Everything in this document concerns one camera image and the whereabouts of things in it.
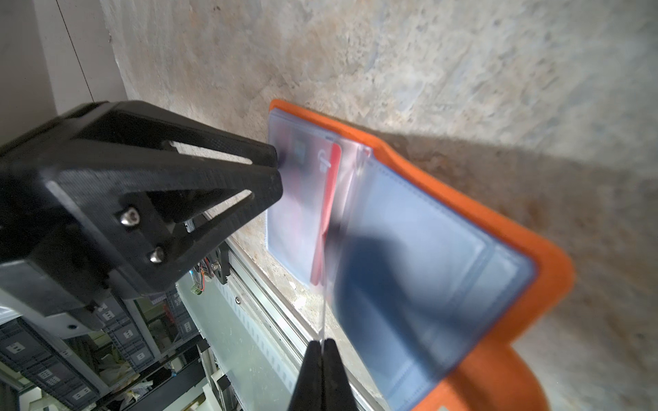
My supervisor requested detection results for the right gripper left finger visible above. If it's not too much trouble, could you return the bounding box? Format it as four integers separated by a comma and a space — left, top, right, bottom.
288, 341, 323, 411

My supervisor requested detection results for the aluminium mounting rail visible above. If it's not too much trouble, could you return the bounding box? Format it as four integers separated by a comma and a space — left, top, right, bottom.
176, 241, 388, 410

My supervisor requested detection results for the orange leather card holder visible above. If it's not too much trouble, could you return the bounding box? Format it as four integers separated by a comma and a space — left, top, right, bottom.
268, 100, 573, 410

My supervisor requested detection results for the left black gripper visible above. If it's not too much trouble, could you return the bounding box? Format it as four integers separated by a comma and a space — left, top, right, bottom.
1, 100, 283, 317

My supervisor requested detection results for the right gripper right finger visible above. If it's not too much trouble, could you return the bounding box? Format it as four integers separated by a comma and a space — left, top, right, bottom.
322, 338, 358, 411

